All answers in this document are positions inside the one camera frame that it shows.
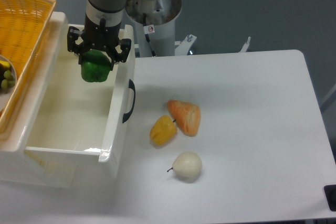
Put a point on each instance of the green grapes bunch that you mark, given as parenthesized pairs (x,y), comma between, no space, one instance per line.
(7,80)

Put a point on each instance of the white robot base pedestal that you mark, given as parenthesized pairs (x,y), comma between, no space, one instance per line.
(154,23)

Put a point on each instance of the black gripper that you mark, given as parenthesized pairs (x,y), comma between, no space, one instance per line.
(95,36)

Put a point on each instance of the white upper drawer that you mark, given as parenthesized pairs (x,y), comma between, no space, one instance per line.
(80,123)

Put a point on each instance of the yellow fruit on plate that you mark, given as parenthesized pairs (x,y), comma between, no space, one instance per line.
(6,65)

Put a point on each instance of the black drawer handle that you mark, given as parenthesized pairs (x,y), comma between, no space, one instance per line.
(131,101)

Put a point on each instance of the white bracket behind table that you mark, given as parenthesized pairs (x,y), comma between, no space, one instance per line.
(245,46)

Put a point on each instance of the black object at table edge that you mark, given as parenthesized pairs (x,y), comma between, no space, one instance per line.
(330,193)

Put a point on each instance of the green bell pepper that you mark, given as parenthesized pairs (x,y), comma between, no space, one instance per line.
(95,66)

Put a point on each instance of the white pear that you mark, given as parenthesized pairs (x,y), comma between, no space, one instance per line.
(188,165)

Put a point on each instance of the orange bread piece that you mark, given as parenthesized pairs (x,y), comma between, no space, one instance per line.
(187,116)

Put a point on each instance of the yellow woven basket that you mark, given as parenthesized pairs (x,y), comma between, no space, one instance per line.
(23,24)

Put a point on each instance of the white drawer cabinet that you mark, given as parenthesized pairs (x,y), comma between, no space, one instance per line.
(18,165)

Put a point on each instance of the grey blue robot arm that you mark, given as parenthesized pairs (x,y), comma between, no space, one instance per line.
(101,11)

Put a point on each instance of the yellow bell pepper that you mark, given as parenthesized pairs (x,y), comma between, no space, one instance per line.
(163,130)

